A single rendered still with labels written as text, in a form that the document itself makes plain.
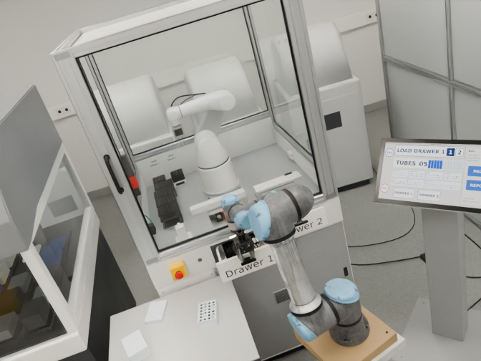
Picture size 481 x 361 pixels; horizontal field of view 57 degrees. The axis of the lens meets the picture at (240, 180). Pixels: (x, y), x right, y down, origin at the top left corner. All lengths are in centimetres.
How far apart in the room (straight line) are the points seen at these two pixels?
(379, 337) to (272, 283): 82
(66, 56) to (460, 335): 235
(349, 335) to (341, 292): 18
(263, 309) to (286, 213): 119
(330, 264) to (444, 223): 63
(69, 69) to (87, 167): 372
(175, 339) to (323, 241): 90
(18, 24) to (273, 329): 397
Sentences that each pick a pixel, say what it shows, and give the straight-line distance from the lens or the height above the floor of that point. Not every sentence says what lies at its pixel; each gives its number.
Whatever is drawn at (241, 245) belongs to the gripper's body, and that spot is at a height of 104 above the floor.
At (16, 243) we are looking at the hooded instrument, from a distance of 191.
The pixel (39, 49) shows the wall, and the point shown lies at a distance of 527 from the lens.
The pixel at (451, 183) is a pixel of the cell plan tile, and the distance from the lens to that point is 213.
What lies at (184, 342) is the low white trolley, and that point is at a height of 76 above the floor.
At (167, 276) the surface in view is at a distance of 229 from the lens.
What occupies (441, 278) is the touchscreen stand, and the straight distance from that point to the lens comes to 252.
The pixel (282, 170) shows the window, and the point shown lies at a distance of 216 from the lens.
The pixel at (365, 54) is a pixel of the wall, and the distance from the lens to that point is 564.
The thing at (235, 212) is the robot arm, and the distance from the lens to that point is 182.
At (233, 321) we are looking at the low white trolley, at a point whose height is 76.
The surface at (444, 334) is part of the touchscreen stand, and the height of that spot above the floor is 6.
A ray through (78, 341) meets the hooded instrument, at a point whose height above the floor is 87.
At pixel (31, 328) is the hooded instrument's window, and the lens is 216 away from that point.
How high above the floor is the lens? 215
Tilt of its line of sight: 26 degrees down
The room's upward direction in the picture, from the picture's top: 17 degrees counter-clockwise
